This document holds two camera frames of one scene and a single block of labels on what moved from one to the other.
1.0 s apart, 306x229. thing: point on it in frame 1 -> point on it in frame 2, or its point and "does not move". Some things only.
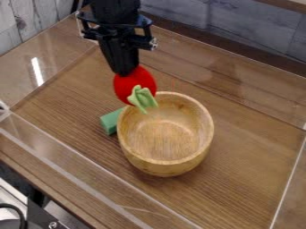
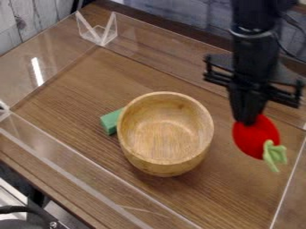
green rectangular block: [109, 122] does not move
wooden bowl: [165, 142] does not move
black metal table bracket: [39, 217] does not move
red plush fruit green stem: [138, 89] -> [257, 140]
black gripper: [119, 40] -> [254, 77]
